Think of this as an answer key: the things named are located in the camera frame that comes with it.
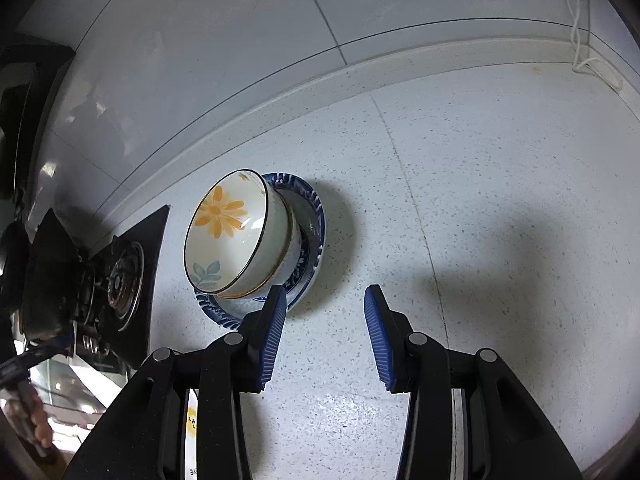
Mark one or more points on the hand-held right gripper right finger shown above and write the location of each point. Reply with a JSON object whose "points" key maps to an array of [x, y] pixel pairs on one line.
{"points": [[377, 340]]}

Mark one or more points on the orange flower bowl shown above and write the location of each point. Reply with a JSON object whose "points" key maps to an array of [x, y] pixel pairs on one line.
{"points": [[225, 240]]}

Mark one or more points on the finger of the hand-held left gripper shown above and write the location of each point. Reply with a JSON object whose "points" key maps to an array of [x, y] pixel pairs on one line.
{"points": [[47, 347]]}

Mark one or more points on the black wok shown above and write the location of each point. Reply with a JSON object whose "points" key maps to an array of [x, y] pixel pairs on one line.
{"points": [[45, 270]]}

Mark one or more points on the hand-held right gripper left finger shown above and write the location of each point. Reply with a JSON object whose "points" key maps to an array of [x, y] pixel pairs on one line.
{"points": [[272, 340]]}

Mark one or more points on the person's left hand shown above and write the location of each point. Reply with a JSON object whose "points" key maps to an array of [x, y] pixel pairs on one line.
{"points": [[37, 420]]}

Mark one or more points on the black gas stove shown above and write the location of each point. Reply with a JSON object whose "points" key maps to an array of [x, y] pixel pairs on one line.
{"points": [[150, 260]]}

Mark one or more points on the blue patterned plate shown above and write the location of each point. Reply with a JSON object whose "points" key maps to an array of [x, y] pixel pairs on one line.
{"points": [[311, 210]]}

